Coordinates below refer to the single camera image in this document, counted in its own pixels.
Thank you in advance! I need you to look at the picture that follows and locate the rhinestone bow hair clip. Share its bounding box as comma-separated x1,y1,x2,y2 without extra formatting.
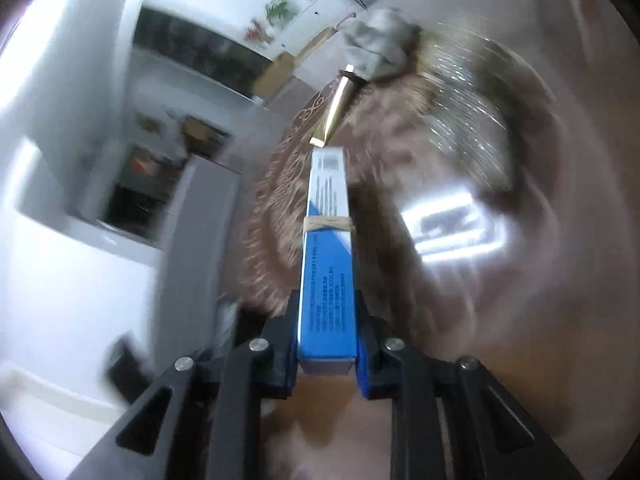
416,24,515,195

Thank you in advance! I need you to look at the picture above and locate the red flower vase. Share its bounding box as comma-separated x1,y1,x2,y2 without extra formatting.
244,18,273,48

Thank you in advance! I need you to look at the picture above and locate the brown cardboard box on floor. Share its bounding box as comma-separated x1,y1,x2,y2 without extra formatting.
252,52,296,101

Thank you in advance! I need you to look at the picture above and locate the blue white toothpaste box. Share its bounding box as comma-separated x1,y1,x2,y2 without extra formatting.
297,148,358,375

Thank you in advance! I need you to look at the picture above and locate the white knit glove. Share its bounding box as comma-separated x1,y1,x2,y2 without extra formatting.
343,8,420,81

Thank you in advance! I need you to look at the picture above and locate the black glass display cabinet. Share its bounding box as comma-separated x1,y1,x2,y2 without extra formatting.
134,6,272,98

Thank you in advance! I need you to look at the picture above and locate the large white cardboard box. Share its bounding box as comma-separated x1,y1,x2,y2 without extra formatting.
150,157,241,368

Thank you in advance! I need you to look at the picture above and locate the green potted plant left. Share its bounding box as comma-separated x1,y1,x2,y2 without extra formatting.
265,0,297,27

